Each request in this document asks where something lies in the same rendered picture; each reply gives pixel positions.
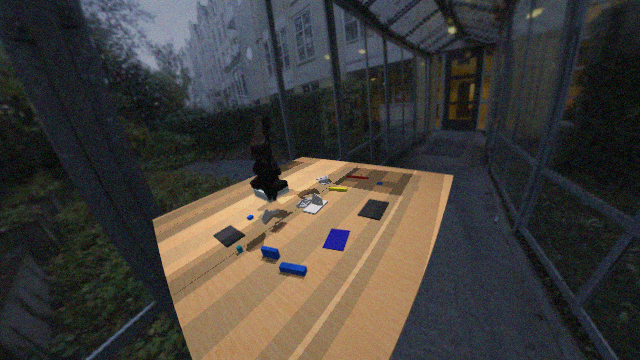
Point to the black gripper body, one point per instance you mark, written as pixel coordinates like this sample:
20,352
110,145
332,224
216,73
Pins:
276,185

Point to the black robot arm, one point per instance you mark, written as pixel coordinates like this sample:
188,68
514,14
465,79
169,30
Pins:
260,145

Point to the blue flat square pad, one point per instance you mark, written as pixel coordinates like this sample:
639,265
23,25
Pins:
336,239

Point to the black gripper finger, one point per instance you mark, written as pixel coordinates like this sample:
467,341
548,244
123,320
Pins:
274,194
268,193

